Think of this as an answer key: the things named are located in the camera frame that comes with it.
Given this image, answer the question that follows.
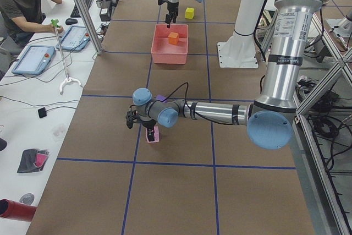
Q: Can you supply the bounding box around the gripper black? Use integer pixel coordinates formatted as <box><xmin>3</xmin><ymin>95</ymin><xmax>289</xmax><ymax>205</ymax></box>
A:
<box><xmin>142</xmin><ymin>119</ymin><xmax>157</xmax><ymax>141</ymax></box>
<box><xmin>165</xmin><ymin>2</ymin><xmax>178</xmax><ymax>28</ymax></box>

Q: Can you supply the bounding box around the pink foam block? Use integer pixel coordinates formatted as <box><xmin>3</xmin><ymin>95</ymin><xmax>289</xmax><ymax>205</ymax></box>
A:
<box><xmin>146</xmin><ymin>126</ymin><xmax>160</xmax><ymax>143</ymax></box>

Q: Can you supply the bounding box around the yellow foam block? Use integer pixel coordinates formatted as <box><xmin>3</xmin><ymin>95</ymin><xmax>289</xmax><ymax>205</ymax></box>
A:
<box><xmin>185</xmin><ymin>7</ymin><xmax>195</xmax><ymax>20</ymax></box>

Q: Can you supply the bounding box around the orange foam block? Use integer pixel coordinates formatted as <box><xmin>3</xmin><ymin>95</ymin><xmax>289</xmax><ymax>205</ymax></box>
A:
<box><xmin>168</xmin><ymin>32</ymin><xmax>179</xmax><ymax>45</ymax></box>

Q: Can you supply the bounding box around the pink plastic bin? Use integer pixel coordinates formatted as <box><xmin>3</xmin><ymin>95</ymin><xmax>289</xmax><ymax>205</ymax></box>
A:
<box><xmin>151</xmin><ymin>24</ymin><xmax>189</xmax><ymax>64</ymax></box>

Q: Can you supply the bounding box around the grey pouch with pink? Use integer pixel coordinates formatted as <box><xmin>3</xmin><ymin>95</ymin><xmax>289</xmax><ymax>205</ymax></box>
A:
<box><xmin>17</xmin><ymin>149</ymin><xmax>50</xmax><ymax>173</ymax></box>

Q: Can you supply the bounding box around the purple foam block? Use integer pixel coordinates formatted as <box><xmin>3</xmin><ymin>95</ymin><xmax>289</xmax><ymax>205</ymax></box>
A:
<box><xmin>156</xmin><ymin>95</ymin><xmax>167</xmax><ymax>102</ymax></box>

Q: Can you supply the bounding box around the black power adapter box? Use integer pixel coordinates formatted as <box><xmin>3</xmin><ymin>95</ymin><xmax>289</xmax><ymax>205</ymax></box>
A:
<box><xmin>100</xmin><ymin>1</ymin><xmax>112</xmax><ymax>22</ymax></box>

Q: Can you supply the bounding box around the far blue teach pendant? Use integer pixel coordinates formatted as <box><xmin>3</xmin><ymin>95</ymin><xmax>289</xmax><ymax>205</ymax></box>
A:
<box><xmin>60</xmin><ymin>25</ymin><xmax>90</xmax><ymax>52</ymax></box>

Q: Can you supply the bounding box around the blue teach pendant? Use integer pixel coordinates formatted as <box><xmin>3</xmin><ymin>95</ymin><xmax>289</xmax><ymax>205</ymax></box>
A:
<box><xmin>60</xmin><ymin>25</ymin><xmax>90</xmax><ymax>52</ymax></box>
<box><xmin>12</xmin><ymin>45</ymin><xmax>56</xmax><ymax>75</ymax></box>

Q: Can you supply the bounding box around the black computer mouse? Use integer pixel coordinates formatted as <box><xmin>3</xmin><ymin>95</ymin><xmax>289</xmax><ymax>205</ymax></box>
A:
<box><xmin>65</xmin><ymin>18</ymin><xmax>78</xmax><ymax>25</ymax></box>

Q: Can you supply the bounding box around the small black square puck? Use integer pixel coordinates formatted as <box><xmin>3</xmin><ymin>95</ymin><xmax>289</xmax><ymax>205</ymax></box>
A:
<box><xmin>37</xmin><ymin>107</ymin><xmax>47</xmax><ymax>119</ymax></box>

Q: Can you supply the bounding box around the near blue teach pendant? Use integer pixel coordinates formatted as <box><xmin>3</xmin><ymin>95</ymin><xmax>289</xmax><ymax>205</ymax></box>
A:
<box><xmin>12</xmin><ymin>45</ymin><xmax>56</xmax><ymax>75</ymax></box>

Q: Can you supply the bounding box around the round metal disc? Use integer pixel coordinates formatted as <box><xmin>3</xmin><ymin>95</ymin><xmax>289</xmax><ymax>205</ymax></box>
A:
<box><xmin>19</xmin><ymin>193</ymin><xmax>35</xmax><ymax>205</ymax></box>

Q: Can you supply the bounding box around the seated person dark shirt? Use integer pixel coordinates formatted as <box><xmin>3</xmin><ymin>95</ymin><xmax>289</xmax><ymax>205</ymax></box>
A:
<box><xmin>1</xmin><ymin>0</ymin><xmax>63</xmax><ymax>47</ymax></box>

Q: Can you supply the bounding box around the red cylinder bottle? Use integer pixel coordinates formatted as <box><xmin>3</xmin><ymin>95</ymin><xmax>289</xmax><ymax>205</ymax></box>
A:
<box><xmin>1</xmin><ymin>199</ymin><xmax>37</xmax><ymax>222</ymax></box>

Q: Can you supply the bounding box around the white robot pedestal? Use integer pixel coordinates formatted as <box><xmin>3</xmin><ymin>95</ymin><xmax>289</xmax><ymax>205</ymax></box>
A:
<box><xmin>217</xmin><ymin>0</ymin><xmax>265</xmax><ymax>68</ymax></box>

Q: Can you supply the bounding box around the aluminium frame post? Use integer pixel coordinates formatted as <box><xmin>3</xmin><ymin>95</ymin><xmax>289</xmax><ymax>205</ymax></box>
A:
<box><xmin>74</xmin><ymin>0</ymin><xmax>102</xmax><ymax>55</ymax></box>

